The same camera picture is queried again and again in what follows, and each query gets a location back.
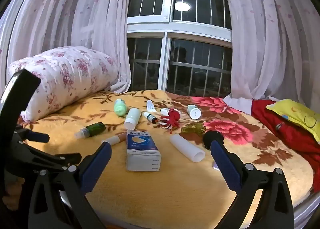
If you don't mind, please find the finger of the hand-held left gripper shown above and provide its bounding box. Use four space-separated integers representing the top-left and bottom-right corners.
16 129 50 144
15 144 82 176

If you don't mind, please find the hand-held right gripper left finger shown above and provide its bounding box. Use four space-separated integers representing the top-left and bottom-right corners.
27 141 112 229

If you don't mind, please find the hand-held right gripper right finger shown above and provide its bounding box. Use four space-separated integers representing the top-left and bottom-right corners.
210 140 295 229

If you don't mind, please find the black round brush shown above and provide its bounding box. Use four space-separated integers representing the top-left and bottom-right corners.
203 130 225 150

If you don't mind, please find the beige and white tube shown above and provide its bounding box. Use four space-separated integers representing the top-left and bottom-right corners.
101 133 127 147

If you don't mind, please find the dark green spray bottle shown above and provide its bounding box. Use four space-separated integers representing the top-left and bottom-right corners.
74 122 106 140

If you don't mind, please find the white plastic cylinder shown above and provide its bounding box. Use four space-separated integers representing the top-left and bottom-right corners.
169 134 205 163

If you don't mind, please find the green hair claw clip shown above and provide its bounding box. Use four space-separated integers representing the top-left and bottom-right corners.
181 123 206 137

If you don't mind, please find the blue and white box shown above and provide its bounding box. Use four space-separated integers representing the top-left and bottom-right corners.
126 130 161 172

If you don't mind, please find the floral white pillow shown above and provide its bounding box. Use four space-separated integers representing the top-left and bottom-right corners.
9 46 119 123

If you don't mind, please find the yellow floral blanket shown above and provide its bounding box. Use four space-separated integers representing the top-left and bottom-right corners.
19 89 314 227

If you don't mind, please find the tall white bottle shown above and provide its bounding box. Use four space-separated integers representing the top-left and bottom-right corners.
124 108 141 130

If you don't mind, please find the white bottle green cap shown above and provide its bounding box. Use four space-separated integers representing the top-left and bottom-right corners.
187 104 202 120

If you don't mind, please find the white cloth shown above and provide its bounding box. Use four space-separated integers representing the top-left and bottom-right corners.
222 94 253 116

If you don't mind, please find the light green bottle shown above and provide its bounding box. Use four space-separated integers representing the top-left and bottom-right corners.
114 99 127 117

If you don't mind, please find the red cloth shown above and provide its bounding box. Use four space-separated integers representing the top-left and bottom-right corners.
251 98 320 170

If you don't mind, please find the small dropper bottle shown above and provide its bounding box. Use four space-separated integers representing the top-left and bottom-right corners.
143 112 158 124

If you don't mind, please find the yellow cartoon pillow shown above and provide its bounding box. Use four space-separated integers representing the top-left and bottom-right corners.
265 99 320 143

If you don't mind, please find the sheer pink-flecked curtain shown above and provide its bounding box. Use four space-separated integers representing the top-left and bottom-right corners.
220 0 320 110
0 0 134 93

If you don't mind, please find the white-framed barred window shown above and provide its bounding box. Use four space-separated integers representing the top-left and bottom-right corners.
126 0 233 97

